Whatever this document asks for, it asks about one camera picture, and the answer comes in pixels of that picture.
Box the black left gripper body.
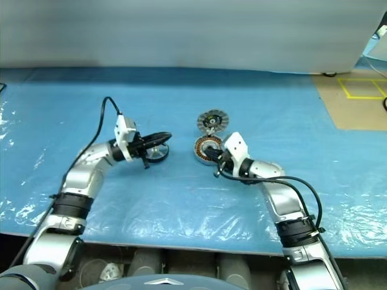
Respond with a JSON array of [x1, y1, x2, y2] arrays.
[[129, 137, 151, 170]]

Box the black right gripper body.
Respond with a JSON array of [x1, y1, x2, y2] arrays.
[[214, 150, 236, 178]]

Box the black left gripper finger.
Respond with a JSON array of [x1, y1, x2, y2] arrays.
[[140, 132, 174, 144], [141, 140, 169, 150]]

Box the black and silver motor rotor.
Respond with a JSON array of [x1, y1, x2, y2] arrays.
[[141, 132, 174, 163]]

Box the silver motor stator copper windings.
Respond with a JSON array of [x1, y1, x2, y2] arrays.
[[192, 135, 226, 166]]

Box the silver finned rotor disc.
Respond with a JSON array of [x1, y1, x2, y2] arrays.
[[197, 110, 230, 135]]

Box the blue plastic table cover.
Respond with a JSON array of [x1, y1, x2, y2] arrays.
[[0, 66, 387, 257]]

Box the grey rounded shape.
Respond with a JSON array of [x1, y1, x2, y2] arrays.
[[129, 247, 164, 276], [216, 252, 252, 283]]

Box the white partition board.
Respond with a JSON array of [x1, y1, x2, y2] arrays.
[[0, 0, 387, 75]]

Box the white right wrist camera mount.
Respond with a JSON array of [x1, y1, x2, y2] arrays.
[[222, 132, 250, 176]]

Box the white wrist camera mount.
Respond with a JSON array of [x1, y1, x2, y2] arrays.
[[222, 132, 250, 176], [113, 114, 138, 163]]

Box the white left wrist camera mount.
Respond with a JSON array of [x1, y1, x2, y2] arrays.
[[113, 114, 138, 163]]

